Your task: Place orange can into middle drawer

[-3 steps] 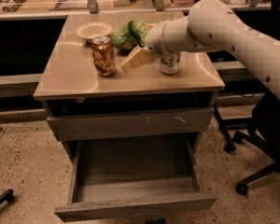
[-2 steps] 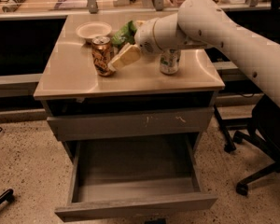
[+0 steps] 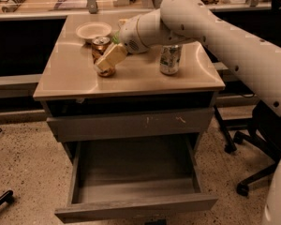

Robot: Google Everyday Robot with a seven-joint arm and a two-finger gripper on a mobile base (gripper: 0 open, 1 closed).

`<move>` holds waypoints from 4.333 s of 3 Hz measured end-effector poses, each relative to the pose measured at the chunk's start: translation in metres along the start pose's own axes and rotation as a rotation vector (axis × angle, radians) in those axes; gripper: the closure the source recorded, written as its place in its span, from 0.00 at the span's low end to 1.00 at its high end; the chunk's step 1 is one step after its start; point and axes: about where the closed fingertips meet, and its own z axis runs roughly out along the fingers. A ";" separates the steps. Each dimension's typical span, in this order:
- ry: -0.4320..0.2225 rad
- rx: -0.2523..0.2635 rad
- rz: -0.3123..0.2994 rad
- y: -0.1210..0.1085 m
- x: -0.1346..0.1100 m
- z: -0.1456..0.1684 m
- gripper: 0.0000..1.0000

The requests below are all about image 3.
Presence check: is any black coiled tool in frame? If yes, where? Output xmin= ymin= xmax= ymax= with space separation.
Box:
xmin=2 ymin=0 xmax=26 ymax=13

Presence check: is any open grey middle drawer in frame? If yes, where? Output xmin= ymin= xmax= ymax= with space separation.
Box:
xmin=55 ymin=135 xmax=217 ymax=223

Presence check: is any black office chair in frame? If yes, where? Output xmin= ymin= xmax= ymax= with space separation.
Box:
xmin=214 ymin=100 xmax=281 ymax=197

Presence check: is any white paper bowl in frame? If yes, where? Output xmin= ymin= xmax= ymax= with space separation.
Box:
xmin=76 ymin=22 xmax=111 ymax=43

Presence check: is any black chair leg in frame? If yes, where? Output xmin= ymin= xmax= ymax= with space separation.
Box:
xmin=0 ymin=190 xmax=14 ymax=206

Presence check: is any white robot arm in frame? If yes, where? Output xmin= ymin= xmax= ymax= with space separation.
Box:
xmin=95 ymin=0 xmax=281 ymax=225

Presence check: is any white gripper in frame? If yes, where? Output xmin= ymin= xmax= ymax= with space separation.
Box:
xmin=95 ymin=15 xmax=149 ymax=73

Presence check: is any orange soda can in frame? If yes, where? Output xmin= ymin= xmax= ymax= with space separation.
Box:
xmin=91 ymin=37 xmax=115 ymax=77

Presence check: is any white green soda can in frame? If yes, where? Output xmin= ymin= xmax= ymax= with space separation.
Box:
xmin=159 ymin=45 xmax=182 ymax=75

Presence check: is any grey drawer cabinet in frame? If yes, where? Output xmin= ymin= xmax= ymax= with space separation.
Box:
xmin=33 ymin=10 xmax=227 ymax=161

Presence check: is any closed grey top drawer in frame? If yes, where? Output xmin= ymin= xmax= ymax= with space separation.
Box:
xmin=47 ymin=108 xmax=214 ymax=143

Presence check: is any green chip bag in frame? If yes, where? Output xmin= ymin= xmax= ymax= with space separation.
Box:
xmin=111 ymin=32 xmax=120 ymax=44

